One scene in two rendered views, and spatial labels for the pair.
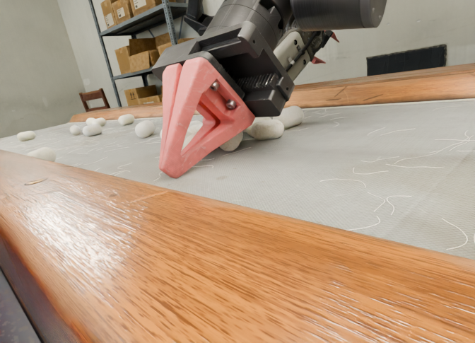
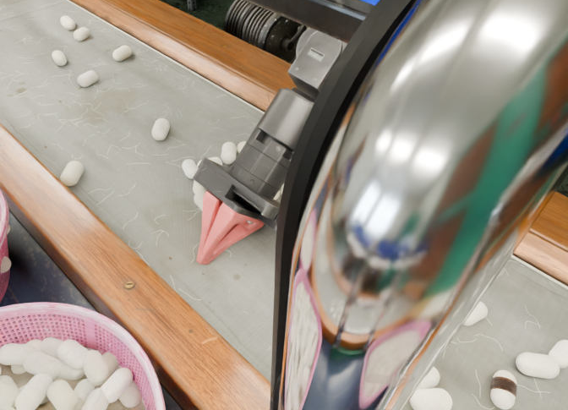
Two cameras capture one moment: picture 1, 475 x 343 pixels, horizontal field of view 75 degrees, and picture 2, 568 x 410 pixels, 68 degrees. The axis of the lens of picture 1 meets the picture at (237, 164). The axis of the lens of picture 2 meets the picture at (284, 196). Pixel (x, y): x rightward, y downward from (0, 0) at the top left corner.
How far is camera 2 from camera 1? 0.33 m
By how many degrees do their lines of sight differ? 30
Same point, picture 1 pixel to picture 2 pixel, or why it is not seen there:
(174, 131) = (210, 246)
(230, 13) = (259, 162)
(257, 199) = (255, 314)
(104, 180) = (178, 306)
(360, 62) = not seen: outside the picture
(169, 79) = (209, 206)
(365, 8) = not seen: hidden behind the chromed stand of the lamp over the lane
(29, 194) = (138, 308)
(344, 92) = not seen: hidden behind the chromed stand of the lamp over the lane
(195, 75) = (229, 221)
